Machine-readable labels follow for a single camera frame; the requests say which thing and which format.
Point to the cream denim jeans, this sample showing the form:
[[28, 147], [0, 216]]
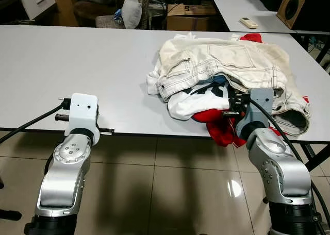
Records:
[[221, 57]]

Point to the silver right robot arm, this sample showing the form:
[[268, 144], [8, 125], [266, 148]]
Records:
[[281, 173]]

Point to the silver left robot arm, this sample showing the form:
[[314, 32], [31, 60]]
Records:
[[64, 178]]

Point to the red striped sports garment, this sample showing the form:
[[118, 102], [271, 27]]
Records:
[[221, 132]]

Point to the white shirt black print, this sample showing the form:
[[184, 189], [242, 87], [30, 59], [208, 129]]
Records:
[[191, 106]]

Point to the red cloth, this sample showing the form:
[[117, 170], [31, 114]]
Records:
[[251, 37]]

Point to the cream remote control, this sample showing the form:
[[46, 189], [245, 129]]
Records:
[[248, 22]]

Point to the black metal table legs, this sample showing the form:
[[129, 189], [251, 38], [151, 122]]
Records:
[[317, 157]]

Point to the white desk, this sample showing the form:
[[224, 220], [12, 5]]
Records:
[[232, 11]]

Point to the brown cardboard box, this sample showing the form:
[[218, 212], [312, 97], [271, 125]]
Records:
[[188, 21]]

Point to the wooden speaker box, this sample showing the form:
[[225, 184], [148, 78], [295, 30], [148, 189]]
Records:
[[291, 8]]

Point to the brown armchair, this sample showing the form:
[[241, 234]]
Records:
[[90, 13]]

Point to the grey white pillow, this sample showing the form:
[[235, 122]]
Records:
[[131, 11]]

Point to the white drawer cabinet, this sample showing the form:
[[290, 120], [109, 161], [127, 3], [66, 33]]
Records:
[[37, 2]]

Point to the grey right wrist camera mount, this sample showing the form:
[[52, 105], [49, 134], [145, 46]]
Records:
[[262, 98]]

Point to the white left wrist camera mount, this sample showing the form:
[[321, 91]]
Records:
[[84, 111]]

